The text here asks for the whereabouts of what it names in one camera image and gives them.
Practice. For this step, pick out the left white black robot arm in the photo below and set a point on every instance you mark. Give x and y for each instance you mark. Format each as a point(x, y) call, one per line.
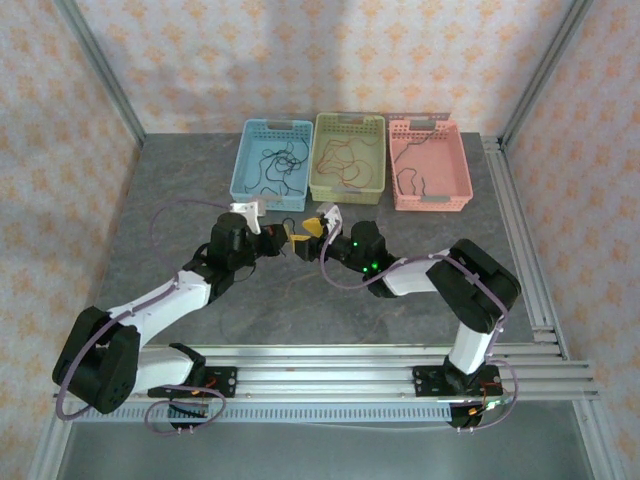
point(165, 305)

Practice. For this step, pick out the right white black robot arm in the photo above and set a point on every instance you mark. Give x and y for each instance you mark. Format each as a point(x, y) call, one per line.
point(410, 277)

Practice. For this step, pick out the blue plastic basket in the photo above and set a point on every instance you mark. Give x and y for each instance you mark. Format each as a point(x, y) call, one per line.
point(270, 170)

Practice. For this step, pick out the green plastic basket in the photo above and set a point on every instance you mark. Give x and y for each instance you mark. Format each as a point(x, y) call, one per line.
point(347, 170)

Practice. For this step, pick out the pink plastic basket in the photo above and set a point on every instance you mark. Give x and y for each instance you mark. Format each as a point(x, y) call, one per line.
point(440, 170)

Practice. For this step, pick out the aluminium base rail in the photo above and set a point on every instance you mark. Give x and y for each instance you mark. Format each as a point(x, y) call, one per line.
point(325, 370)

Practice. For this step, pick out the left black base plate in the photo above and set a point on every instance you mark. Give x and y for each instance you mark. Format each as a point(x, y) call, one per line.
point(227, 382)

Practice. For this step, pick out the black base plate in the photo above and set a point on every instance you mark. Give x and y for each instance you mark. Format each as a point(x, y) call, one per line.
point(227, 382)
point(425, 380)

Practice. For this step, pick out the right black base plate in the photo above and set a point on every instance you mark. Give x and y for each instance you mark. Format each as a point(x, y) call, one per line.
point(425, 380)

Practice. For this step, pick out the aluminium side rail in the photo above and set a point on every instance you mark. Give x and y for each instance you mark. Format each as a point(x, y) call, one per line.
point(510, 200)

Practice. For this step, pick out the black bracket below rail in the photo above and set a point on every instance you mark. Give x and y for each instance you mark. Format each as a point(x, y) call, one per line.
point(187, 422)
point(470, 420)

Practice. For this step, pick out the aluminium frame post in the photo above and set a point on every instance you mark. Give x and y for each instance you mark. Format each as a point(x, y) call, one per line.
point(105, 70)
point(545, 65)

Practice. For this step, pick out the aluminium frame leg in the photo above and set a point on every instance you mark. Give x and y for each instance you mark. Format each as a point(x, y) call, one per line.
point(52, 445)
point(592, 440)

